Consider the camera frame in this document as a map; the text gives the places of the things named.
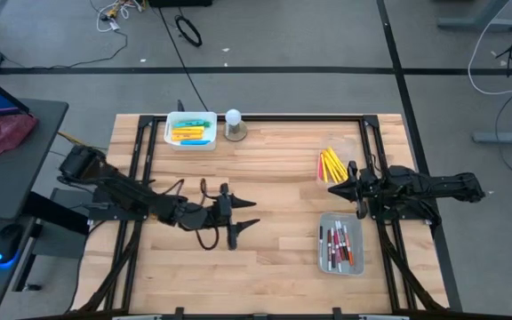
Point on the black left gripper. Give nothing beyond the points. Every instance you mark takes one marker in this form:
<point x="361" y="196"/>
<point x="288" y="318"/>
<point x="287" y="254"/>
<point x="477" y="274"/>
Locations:
<point x="225" y="213"/>

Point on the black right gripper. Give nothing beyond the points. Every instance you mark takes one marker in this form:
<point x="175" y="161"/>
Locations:
<point x="362" y="189"/>

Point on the thin yellow highlighter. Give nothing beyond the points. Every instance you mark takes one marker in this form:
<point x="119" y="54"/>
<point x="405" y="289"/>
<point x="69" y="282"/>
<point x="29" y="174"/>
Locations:
<point x="325" y="169"/>
<point x="332" y="167"/>
<point x="341" y="162"/>
<point x="328" y="168"/>
<point x="338" y="165"/>
<point x="335" y="166"/>

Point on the thin red highlighter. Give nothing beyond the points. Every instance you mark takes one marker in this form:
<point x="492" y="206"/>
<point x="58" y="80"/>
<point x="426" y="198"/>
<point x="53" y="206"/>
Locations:
<point x="319" y="166"/>

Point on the brown Expo marker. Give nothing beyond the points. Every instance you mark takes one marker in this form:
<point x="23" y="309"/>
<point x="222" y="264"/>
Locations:
<point x="332" y="249"/>
<point x="328" y="253"/>
<point x="341" y="244"/>

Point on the orange Expo marker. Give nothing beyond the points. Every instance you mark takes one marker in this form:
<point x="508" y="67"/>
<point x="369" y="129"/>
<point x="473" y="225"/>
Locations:
<point x="349" y="253"/>

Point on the blue highlighter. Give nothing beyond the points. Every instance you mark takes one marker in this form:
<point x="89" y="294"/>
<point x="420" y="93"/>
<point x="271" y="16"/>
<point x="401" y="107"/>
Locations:
<point x="195" y="142"/>

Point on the yellow Sharpie highlighter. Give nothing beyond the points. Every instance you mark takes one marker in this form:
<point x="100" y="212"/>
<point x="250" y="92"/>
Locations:
<point x="188" y="130"/>
<point x="187" y="137"/>

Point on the green highlighter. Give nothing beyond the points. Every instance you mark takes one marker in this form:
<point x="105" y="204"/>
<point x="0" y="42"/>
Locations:
<point x="207" y="125"/>

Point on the teal highlighter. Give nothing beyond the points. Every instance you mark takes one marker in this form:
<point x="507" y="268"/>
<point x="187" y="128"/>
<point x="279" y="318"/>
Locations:
<point x="188" y="123"/>

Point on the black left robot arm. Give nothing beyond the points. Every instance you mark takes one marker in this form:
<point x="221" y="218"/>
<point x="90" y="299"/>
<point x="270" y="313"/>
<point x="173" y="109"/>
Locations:
<point x="122" y="191"/>

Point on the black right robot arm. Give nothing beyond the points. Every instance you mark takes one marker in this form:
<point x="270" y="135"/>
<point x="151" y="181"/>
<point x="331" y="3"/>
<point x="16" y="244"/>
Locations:
<point x="438" y="186"/>

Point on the clear plastic bin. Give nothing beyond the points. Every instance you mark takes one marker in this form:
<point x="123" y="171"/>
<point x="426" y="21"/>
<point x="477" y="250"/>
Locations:
<point x="342" y="142"/>

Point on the grey plastic bin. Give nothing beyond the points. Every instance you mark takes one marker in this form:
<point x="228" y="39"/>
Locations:
<point x="358" y="266"/>

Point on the white light bulb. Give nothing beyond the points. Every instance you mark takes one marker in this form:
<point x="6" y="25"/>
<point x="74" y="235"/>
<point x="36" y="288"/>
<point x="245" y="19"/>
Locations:
<point x="233" y="117"/>

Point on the white plastic bin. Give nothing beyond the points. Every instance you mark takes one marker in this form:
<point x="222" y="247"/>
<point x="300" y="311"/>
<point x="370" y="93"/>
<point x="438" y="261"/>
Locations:
<point x="168" y="133"/>

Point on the grey table foot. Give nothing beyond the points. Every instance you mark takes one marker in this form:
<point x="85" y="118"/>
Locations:
<point x="505" y="135"/>
<point x="478" y="24"/>

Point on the grey desk base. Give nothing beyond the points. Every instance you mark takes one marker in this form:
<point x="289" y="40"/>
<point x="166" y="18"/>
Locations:
<point x="60" y="240"/>

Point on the black box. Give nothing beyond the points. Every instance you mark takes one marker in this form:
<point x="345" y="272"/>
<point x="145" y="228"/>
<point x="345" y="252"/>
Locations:
<point x="180" y="2"/>

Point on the dark grey desk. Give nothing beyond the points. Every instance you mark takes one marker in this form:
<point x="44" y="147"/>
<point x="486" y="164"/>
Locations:
<point x="11" y="186"/>

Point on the black computer mouse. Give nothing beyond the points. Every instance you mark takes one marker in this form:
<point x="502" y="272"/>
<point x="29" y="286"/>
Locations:
<point x="7" y="242"/>

